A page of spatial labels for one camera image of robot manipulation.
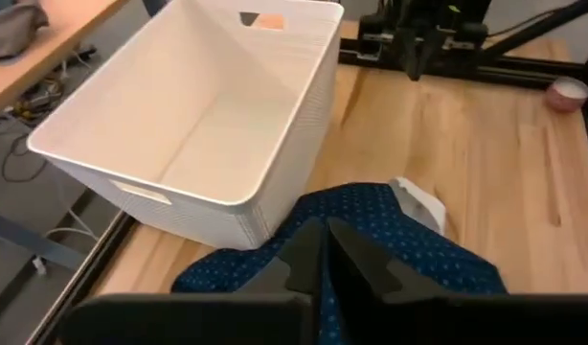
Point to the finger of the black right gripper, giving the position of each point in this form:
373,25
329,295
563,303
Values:
429,43
412,52

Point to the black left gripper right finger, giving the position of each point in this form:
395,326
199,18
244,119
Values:
356,259

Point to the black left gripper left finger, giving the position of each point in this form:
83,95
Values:
303,259

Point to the navy dotted garment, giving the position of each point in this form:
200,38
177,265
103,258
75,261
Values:
428,244

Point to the small white garment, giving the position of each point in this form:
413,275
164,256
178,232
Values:
418,203

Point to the white plastic laundry basket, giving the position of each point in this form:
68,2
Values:
179,120

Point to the wooden desk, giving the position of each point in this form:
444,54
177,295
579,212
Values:
59,38

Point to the grey cloth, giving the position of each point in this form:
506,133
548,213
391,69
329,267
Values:
11,33

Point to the black table edge rail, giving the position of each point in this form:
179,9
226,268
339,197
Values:
81,282

